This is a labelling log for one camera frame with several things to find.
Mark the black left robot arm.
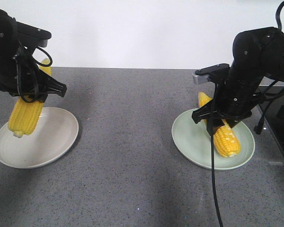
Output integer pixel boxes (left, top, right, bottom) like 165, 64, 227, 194
0, 9, 67, 103

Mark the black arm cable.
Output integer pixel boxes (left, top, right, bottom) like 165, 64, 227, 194
207, 0, 284, 227
11, 40, 53, 104

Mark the yellow corn cob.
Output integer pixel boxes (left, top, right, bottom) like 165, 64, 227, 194
7, 58, 53, 138

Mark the green round plate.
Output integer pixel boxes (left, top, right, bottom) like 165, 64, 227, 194
171, 109, 255, 170

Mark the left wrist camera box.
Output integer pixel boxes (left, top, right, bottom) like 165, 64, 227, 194
17, 22, 52, 47

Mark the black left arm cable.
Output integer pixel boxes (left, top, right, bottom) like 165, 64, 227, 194
11, 40, 53, 104

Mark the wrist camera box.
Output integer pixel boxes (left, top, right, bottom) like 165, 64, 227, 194
17, 22, 52, 47
192, 63, 230, 85

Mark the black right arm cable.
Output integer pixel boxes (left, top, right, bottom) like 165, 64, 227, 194
207, 0, 284, 227

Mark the black induction cooktop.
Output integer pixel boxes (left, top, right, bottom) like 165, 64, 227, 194
255, 85, 284, 175

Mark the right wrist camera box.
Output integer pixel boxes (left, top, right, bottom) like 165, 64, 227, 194
192, 63, 230, 85

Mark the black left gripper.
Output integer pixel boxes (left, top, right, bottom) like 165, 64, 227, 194
0, 49, 67, 103

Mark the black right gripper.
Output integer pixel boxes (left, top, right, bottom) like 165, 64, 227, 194
192, 70, 263, 128

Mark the white round plate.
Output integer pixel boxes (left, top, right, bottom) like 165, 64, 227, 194
0, 107, 79, 169

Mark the pale spotted corn cob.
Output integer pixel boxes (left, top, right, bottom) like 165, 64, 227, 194
198, 92, 241, 158

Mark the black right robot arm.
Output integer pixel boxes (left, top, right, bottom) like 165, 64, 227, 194
192, 27, 284, 128

